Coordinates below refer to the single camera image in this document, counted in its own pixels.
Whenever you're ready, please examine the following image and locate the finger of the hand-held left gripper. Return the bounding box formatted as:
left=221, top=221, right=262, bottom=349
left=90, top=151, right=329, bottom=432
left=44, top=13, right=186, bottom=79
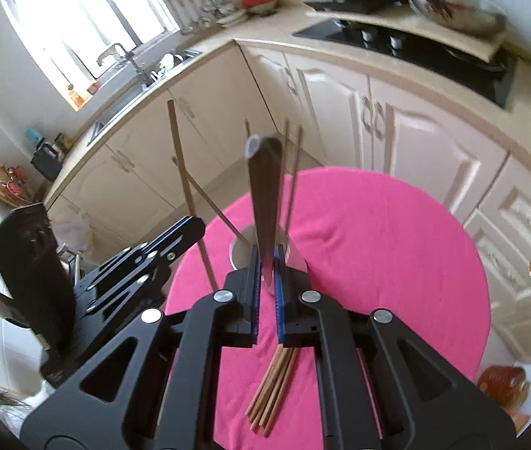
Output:
left=105, top=216, right=207, bottom=269
left=74, top=253, right=175, bottom=333

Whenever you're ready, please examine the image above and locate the white plastic bag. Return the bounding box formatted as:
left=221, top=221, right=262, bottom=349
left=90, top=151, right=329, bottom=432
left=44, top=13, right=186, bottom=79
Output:
left=52, top=216, right=93, bottom=255

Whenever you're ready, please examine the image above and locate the black induction cooker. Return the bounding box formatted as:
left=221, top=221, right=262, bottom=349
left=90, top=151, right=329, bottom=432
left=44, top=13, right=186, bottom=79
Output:
left=304, top=0, right=411, bottom=15

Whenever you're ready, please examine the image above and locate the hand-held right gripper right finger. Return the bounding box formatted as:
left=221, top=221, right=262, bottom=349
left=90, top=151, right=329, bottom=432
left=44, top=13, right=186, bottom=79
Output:
left=274, top=246, right=514, bottom=450

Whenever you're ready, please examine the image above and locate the red food container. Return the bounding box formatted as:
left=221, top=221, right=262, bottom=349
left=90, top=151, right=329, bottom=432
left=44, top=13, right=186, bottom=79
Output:
left=241, top=0, right=279, bottom=14

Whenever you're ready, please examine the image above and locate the row of hanging metal utensils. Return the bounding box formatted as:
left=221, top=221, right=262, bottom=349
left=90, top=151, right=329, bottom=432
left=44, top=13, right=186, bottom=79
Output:
left=167, top=0, right=229, bottom=36

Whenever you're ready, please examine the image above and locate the black glass gas hob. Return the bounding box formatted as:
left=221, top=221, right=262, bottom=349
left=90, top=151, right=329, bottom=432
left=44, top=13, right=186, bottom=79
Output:
left=292, top=19, right=519, bottom=112

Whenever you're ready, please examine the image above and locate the steel wok with lid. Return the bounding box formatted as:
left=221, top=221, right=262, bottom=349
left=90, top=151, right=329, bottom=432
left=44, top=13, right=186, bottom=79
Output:
left=392, top=0, right=510, bottom=38

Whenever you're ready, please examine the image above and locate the kitchen window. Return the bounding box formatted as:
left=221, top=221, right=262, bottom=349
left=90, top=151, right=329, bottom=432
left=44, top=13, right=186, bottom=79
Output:
left=5, top=0, right=179, bottom=81

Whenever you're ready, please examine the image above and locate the steel frame rack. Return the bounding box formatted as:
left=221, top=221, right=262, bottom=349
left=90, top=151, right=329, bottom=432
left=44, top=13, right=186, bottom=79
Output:
left=59, top=248, right=84, bottom=278

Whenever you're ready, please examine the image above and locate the stack of white dishes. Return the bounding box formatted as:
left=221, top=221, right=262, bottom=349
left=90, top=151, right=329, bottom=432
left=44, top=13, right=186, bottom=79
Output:
left=216, top=2, right=250, bottom=26

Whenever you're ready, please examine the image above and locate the white cup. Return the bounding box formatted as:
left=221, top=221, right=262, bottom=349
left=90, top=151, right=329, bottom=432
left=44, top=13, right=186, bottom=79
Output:
left=228, top=225, right=309, bottom=298

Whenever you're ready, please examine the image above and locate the amber plastic jug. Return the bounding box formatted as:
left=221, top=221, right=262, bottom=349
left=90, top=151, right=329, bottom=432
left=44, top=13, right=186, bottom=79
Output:
left=476, top=364, right=531, bottom=407

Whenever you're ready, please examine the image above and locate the steel kitchen sink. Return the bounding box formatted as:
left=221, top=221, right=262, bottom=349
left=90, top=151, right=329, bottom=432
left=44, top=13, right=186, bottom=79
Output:
left=87, top=49, right=203, bottom=146

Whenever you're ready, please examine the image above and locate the cream board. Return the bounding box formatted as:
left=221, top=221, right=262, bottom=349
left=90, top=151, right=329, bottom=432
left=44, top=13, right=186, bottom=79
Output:
left=307, top=9, right=510, bottom=63

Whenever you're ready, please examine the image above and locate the red utensil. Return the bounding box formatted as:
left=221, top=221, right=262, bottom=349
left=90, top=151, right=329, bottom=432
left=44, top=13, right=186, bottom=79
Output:
left=5, top=169, right=32, bottom=198

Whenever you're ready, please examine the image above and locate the pile of wooden chopsticks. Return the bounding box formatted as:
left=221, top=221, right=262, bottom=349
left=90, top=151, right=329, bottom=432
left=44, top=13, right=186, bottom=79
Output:
left=244, top=346, right=300, bottom=434

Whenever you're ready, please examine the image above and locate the black electric kettle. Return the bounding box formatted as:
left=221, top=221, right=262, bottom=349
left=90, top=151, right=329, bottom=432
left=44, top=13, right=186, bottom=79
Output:
left=30, top=143, right=62, bottom=182

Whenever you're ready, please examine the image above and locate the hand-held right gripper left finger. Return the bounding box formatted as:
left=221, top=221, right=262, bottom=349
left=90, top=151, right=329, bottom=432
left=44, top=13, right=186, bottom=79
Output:
left=19, top=246, right=263, bottom=450

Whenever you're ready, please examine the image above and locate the pink tablecloth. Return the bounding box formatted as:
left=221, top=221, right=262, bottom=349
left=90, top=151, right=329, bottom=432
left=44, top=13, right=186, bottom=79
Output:
left=165, top=166, right=490, bottom=450

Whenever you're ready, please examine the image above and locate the metal sink faucet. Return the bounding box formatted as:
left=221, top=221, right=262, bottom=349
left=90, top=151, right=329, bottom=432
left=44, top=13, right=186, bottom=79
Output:
left=97, top=42, right=154, bottom=86

